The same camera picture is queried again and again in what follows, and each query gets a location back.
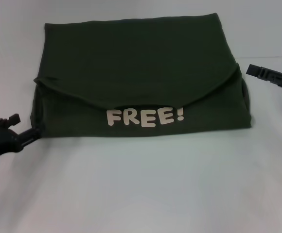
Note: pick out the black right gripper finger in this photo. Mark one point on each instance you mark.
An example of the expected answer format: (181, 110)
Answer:
(265, 74)

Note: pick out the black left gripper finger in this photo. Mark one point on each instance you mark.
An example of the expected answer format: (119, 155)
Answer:
(30, 136)
(11, 120)

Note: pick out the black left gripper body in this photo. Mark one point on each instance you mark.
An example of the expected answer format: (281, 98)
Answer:
(2, 140)

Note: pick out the dark green t-shirt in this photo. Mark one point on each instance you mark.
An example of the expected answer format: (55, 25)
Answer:
(131, 60)

